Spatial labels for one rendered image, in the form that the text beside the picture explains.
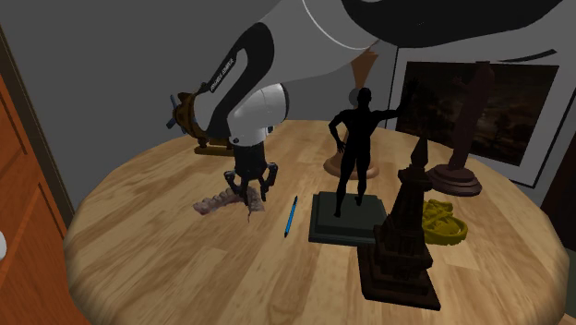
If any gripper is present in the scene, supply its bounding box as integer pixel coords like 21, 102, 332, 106
223, 141, 279, 208

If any pink jaw model with teeth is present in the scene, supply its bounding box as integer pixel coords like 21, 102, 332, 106
192, 186, 267, 224

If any blue pen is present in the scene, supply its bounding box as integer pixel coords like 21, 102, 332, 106
282, 195, 299, 239

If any tan wooden vase figure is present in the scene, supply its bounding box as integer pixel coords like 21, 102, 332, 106
322, 48, 381, 181

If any brown ship wheel ornament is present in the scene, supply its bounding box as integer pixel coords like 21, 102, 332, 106
165, 91, 235, 158

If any black human figure statue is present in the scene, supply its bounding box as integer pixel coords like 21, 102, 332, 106
307, 87, 407, 247

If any round wooden table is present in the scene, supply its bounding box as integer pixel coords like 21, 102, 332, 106
62, 118, 571, 325

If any dark brown tower figurine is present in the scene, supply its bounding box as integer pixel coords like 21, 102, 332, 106
356, 136, 442, 312

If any dark brown sculpture, round base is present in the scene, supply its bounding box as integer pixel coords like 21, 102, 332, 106
425, 61, 497, 199

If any orange wooden door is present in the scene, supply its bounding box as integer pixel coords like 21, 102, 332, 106
0, 22, 92, 325

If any framed dark landscape picture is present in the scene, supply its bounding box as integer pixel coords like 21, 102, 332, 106
386, 43, 576, 189

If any yellow ornate ring dish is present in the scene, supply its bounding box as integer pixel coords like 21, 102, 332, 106
422, 199, 470, 247

